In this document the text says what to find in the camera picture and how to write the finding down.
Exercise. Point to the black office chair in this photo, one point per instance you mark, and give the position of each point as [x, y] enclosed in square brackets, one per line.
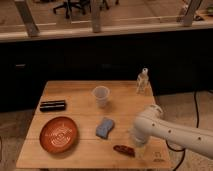
[68, 5]

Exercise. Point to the dark red pepper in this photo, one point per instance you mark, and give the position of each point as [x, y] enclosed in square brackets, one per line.
[124, 150]

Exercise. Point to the black rectangular case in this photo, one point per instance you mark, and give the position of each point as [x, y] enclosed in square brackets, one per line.
[53, 105]

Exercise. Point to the blue sponge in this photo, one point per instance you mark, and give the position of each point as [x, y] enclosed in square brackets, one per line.
[105, 126]

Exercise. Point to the clear plastic bottle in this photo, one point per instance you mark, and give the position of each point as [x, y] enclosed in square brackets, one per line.
[142, 80]

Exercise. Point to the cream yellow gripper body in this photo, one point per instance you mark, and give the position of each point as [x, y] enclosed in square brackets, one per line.
[140, 151]

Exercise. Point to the orange ceramic bowl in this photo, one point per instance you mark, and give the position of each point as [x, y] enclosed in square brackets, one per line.
[58, 135]

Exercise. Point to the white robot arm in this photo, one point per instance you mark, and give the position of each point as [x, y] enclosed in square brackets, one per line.
[150, 122]

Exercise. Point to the wooden table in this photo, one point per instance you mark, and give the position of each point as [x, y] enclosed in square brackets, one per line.
[91, 151]

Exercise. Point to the clear plastic cup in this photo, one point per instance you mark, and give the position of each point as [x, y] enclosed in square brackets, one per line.
[101, 94]

